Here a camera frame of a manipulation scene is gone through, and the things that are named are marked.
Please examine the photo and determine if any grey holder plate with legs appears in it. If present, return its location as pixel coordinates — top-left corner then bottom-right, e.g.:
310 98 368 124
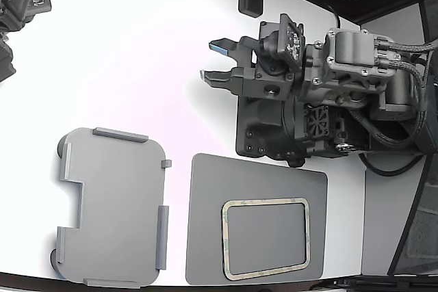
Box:
50 127 172 289

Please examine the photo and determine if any thin black cable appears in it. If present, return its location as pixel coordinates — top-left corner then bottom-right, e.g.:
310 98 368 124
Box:
323 3 342 29

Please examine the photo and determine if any short braided grey cable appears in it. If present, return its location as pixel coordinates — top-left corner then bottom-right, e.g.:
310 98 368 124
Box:
376 39 438 55

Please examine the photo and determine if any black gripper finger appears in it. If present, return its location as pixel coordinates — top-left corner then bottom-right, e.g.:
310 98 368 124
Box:
208 36 258 68
200 68 244 96

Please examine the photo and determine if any thick black cable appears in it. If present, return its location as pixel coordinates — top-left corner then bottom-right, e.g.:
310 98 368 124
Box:
357 152 427 177

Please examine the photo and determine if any grey rectangular mat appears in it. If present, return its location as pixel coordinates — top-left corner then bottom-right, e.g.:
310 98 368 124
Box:
185 152 329 286

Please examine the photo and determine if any long braided grey cable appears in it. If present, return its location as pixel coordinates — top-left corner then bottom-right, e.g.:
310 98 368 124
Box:
355 55 430 148

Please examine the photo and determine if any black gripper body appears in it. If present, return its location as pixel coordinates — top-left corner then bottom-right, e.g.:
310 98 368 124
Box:
242 21 298 101

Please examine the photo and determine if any black diagonal strut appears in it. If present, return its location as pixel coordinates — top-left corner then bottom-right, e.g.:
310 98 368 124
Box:
387 154 434 276

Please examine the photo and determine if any tan rectangular frame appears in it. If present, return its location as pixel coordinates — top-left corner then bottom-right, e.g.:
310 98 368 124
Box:
220 196 311 281

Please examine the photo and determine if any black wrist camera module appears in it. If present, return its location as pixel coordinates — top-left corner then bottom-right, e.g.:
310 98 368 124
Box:
257 13 307 76

